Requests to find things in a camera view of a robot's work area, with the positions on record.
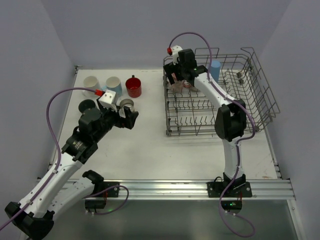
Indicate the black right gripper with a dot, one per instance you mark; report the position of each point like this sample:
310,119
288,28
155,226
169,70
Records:
172,70

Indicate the white mug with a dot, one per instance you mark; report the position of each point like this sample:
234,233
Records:
91,82

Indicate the black left controller box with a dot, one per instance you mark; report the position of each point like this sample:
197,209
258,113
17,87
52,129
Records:
93,206

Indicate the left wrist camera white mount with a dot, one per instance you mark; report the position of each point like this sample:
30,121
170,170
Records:
109,99

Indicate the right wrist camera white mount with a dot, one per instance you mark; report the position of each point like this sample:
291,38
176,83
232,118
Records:
174,52

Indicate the black controller box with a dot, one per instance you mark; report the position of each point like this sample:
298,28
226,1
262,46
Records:
232,206
93,206

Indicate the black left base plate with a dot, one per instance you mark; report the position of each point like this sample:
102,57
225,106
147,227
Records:
105,189

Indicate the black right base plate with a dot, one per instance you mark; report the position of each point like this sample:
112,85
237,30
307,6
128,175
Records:
239,188

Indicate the light blue mug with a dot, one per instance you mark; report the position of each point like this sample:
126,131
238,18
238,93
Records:
113,83

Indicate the grey mug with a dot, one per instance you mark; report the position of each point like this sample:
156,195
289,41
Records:
86,104

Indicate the grey wire dish rack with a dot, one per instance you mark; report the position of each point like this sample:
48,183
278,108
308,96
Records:
190,112

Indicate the aluminium mounting rail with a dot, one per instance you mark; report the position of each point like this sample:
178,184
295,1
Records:
266,189

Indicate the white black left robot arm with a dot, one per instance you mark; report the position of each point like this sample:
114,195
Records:
35,213

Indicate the cream small cup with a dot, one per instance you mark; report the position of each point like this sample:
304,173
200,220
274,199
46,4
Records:
127,103

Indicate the black right controller box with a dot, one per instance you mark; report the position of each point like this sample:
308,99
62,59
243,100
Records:
232,206

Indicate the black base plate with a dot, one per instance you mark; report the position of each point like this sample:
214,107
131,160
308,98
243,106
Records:
239,188
105,189

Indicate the red mug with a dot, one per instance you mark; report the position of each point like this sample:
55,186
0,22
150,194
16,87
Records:
133,86

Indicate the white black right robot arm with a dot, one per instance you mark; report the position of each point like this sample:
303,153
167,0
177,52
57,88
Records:
231,117

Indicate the blue tall tumbler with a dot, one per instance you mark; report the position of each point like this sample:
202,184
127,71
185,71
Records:
215,68

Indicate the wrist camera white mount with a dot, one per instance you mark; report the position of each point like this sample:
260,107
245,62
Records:
109,99
174,52

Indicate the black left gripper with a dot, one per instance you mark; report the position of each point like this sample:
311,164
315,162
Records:
122,119

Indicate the pink patterned mug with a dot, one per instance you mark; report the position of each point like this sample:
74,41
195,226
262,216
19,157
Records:
178,86

